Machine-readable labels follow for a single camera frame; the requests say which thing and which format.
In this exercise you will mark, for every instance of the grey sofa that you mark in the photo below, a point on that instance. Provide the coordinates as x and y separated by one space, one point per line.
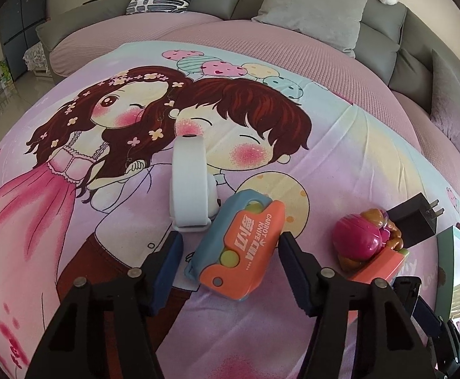
380 19

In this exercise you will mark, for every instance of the lilac grey pillow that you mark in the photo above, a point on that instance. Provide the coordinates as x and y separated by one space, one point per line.
451 106

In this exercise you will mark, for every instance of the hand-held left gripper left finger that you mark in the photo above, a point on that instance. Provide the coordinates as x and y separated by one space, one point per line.
167 270

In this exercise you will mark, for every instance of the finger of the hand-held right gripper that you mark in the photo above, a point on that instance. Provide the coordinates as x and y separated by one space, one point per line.
425 314

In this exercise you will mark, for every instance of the grey square pillow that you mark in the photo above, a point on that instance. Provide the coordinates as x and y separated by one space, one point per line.
313 4

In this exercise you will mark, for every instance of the orange and blue toy knife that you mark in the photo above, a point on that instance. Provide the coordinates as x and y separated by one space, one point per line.
249 244

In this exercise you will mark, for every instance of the orange pink block toy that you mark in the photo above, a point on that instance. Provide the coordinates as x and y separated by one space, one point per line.
380 264

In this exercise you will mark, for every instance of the pink and brown toy figure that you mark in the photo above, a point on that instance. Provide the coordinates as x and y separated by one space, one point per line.
356 233

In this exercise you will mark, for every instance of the printed cartoon blanket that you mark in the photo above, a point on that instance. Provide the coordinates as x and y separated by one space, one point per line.
75 225

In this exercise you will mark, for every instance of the white wristband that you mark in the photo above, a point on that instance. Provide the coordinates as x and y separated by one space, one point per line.
188 166

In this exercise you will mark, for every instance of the black charger plug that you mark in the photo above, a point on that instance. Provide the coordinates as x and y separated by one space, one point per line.
415 221

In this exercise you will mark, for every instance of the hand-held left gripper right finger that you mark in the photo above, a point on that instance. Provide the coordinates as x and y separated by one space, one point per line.
296 278

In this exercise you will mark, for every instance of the dark grey cabinet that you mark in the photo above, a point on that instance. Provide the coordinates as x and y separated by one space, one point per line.
20 35

